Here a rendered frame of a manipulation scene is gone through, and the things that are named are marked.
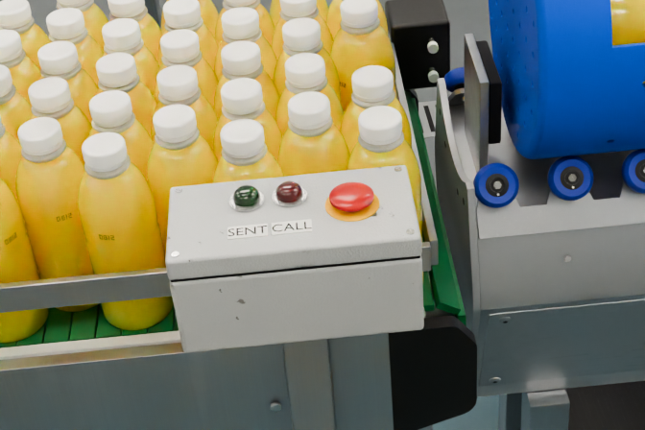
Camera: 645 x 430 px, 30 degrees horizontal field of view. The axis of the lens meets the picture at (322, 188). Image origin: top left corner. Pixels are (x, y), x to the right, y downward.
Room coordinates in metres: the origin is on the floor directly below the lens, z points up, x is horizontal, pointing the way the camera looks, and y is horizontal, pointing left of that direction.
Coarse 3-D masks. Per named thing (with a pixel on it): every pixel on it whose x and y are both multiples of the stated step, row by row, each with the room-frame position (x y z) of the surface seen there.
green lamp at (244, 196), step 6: (240, 186) 0.79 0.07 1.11; (246, 186) 0.79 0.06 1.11; (252, 186) 0.79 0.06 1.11; (234, 192) 0.79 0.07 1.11; (240, 192) 0.79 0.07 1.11; (246, 192) 0.79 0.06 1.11; (252, 192) 0.79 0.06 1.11; (258, 192) 0.79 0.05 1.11; (234, 198) 0.78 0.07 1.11; (240, 198) 0.78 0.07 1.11; (246, 198) 0.78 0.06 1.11; (252, 198) 0.78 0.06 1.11; (258, 198) 0.78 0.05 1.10; (240, 204) 0.78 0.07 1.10; (246, 204) 0.78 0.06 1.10; (252, 204) 0.78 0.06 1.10
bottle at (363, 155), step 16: (368, 144) 0.89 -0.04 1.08; (400, 144) 0.89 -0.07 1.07; (352, 160) 0.89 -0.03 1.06; (368, 160) 0.88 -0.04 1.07; (384, 160) 0.87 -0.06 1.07; (400, 160) 0.88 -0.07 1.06; (416, 160) 0.89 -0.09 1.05; (416, 176) 0.88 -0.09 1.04; (416, 192) 0.88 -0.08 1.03; (416, 208) 0.88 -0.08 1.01
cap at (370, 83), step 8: (360, 72) 0.98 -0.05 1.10; (368, 72) 0.98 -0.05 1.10; (376, 72) 0.97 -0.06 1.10; (384, 72) 0.97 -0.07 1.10; (352, 80) 0.97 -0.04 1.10; (360, 80) 0.96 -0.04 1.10; (368, 80) 0.96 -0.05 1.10; (376, 80) 0.96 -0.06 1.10; (384, 80) 0.96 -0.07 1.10; (392, 80) 0.96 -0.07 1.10; (352, 88) 0.97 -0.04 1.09; (360, 88) 0.95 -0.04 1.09; (368, 88) 0.95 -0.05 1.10; (376, 88) 0.95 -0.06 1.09; (384, 88) 0.95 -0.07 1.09; (392, 88) 0.96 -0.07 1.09; (360, 96) 0.96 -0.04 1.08; (368, 96) 0.95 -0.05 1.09; (376, 96) 0.95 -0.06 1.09; (384, 96) 0.95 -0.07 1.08
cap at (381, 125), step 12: (372, 108) 0.91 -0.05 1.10; (384, 108) 0.91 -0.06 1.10; (360, 120) 0.89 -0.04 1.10; (372, 120) 0.89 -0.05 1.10; (384, 120) 0.89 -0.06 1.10; (396, 120) 0.89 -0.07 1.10; (360, 132) 0.89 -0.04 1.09; (372, 132) 0.88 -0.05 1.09; (384, 132) 0.88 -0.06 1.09; (396, 132) 0.88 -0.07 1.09; (372, 144) 0.88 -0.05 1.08; (384, 144) 0.88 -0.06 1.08
